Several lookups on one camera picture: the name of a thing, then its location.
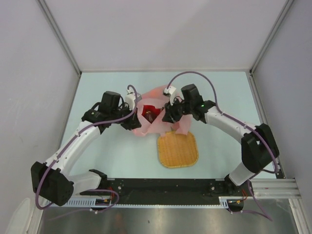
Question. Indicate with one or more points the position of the woven bamboo tray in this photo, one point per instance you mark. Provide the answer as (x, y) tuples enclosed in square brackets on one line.
[(177, 150)]

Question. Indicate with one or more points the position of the white slotted cable duct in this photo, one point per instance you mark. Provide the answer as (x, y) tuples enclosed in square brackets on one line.
[(104, 202)]

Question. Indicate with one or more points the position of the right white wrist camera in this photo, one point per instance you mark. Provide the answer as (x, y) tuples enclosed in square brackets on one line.
[(171, 93)]

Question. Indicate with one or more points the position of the right side aluminium rail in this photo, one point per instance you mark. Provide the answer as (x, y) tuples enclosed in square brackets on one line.
[(262, 116)]

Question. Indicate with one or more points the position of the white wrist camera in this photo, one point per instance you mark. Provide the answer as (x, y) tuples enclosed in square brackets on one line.
[(171, 93), (131, 99)]

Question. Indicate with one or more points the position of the aluminium rail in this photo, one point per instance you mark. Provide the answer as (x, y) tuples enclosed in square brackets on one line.
[(273, 186), (262, 116)]

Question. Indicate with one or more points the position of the red fake fruit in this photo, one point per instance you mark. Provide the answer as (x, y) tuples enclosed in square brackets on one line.
[(150, 113)]

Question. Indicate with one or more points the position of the right aluminium frame post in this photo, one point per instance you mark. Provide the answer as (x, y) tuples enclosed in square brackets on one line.
[(272, 33)]

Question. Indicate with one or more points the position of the aluminium frame post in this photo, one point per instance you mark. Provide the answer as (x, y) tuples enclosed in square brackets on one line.
[(272, 33), (59, 35)]

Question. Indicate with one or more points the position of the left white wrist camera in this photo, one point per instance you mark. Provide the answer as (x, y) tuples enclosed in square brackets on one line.
[(131, 99)]

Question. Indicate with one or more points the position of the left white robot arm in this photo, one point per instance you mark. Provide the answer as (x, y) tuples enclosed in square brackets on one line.
[(61, 162)]

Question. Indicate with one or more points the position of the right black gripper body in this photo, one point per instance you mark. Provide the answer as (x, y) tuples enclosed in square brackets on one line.
[(177, 109)]

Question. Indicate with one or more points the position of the front aluminium rail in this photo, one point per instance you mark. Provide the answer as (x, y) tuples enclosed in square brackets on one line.
[(273, 186)]

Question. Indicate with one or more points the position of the pink plastic bag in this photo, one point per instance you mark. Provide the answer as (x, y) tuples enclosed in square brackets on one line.
[(156, 98)]

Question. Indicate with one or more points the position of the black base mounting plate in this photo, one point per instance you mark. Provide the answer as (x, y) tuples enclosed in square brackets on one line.
[(152, 189)]

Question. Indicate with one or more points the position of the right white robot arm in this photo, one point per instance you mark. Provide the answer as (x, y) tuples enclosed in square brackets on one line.
[(258, 146)]

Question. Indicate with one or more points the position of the left aluminium frame post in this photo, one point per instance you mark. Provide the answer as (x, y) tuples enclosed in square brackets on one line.
[(59, 35)]

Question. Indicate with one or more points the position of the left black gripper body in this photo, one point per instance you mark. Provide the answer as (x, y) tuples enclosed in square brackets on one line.
[(119, 113)]

